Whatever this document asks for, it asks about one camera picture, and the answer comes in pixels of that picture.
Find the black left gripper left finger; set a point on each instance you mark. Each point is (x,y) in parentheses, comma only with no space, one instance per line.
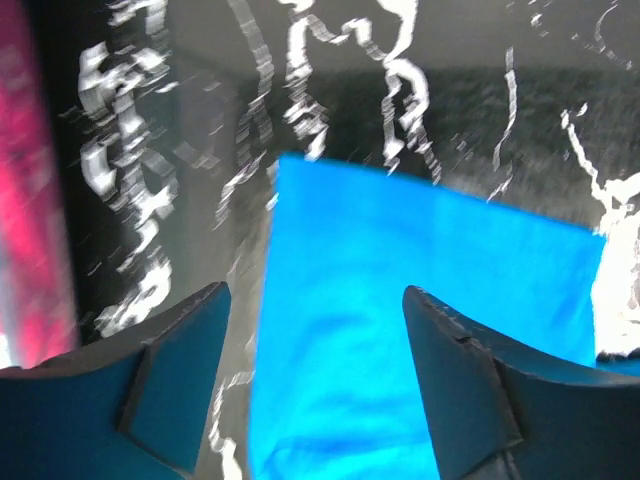
(130,406)

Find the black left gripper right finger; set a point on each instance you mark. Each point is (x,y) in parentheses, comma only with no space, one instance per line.
(499,409)

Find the blue t shirt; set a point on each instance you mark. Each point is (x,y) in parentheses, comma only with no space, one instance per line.
(335,393)

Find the magenta t shirt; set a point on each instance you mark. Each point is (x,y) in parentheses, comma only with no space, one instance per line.
(37,299)

